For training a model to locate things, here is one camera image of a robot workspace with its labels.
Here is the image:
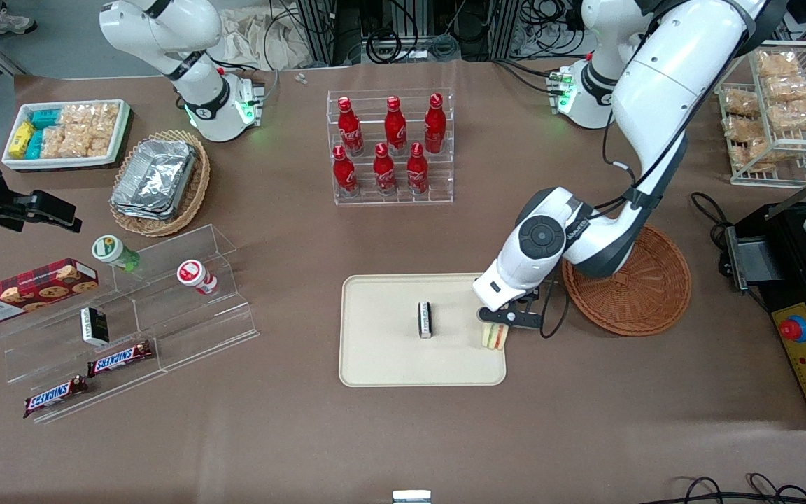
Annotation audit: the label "white snack tray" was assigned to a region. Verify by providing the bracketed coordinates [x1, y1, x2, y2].
[2, 100, 131, 171]

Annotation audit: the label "aluminium foil tray stack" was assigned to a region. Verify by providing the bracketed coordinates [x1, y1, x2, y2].
[111, 139, 197, 221]

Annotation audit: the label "beige plastic tray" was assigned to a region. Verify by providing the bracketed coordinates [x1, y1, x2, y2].
[339, 273, 507, 388]

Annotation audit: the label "brown round wicker basket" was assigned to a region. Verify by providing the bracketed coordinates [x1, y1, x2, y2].
[562, 224, 692, 337]

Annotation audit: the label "light wicker basket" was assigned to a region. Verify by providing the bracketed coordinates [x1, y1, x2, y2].
[109, 129, 211, 237]

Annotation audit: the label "yellow snack packet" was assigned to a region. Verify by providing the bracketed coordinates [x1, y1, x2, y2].
[9, 121, 35, 160]

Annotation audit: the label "green lid snack cup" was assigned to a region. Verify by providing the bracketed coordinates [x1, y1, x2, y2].
[92, 234, 141, 272]

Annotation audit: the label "red tartan cookie box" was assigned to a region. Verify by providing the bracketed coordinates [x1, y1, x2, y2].
[0, 258, 99, 328]

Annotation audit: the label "clear acrylic bottle rack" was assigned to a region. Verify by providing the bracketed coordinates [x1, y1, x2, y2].
[326, 89, 455, 207]

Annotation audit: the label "red cola bottle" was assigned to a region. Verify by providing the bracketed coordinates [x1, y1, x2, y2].
[332, 145, 359, 197]
[384, 95, 407, 156]
[337, 97, 365, 156]
[406, 142, 430, 195]
[373, 143, 397, 196]
[424, 93, 447, 153]

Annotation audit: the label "red lid snack cup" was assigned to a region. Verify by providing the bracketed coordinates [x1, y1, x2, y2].
[177, 260, 218, 295]

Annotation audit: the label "Snickers chocolate bar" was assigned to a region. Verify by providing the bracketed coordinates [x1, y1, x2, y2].
[87, 341, 154, 378]
[23, 376, 89, 419]

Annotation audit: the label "grey shoe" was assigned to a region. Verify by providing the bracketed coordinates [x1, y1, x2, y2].
[0, 6, 38, 36]

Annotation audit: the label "clear acrylic stepped stand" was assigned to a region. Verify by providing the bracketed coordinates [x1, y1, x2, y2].
[0, 224, 260, 425]

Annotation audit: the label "black machine yellow panel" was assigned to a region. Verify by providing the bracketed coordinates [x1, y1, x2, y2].
[725, 199, 806, 431]

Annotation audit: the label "white crumpled cloth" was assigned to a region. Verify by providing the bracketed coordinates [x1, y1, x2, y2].
[218, 10, 313, 71]

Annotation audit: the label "clear fried snack bag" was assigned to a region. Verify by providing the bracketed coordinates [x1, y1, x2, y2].
[756, 50, 801, 78]
[723, 87, 761, 116]
[723, 115, 764, 141]
[767, 98, 806, 134]
[730, 136, 796, 172]
[763, 73, 806, 102]

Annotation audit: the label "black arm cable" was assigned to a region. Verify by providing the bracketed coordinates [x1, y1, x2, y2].
[539, 105, 663, 340]

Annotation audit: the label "black machine cable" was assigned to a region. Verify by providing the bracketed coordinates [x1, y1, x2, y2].
[690, 191, 736, 247]

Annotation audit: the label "black table edge cables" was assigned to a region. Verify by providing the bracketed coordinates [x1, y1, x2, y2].
[655, 474, 806, 504]

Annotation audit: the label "black coiled cable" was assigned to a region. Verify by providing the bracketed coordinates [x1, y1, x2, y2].
[365, 28, 404, 64]

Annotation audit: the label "aluminium frame post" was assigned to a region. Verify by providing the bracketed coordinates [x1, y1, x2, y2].
[298, 0, 337, 67]

